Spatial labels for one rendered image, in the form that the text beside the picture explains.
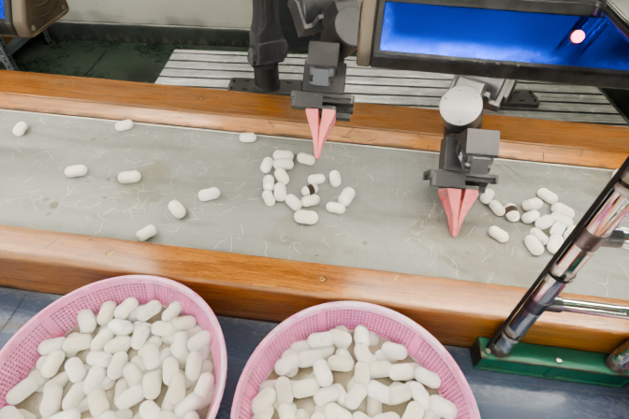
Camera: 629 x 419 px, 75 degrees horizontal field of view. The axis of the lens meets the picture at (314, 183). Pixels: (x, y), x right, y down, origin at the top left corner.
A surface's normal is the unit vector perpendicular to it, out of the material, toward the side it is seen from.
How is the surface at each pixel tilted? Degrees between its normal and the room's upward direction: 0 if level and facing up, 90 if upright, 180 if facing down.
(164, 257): 0
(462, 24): 58
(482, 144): 42
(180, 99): 0
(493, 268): 0
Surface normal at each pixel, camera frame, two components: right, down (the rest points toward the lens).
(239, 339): 0.03, -0.71
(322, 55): -0.06, -0.10
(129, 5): -0.04, 0.68
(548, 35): -0.09, 0.21
